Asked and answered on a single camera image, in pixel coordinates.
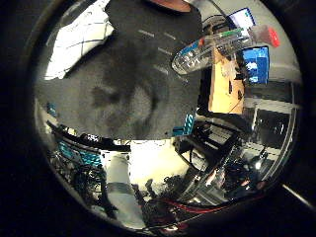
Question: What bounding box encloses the black metal rack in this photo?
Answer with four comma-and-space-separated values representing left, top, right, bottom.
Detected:
252, 98, 298, 150

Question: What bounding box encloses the red cable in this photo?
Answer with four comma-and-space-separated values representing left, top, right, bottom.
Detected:
157, 195, 265, 215

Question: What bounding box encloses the light wooden desk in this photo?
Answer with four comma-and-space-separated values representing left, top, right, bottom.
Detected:
207, 45, 247, 116

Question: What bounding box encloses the teal aluminium table frame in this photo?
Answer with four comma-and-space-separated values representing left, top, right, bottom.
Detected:
45, 102, 196, 168

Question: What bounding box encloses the blue box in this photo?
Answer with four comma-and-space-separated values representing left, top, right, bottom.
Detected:
241, 45, 272, 85

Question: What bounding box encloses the grey cloth mat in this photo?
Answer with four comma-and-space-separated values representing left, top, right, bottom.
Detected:
34, 0, 205, 141

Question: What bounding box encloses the monitor with lit blue screen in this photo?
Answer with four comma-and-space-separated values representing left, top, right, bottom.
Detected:
228, 7, 258, 32

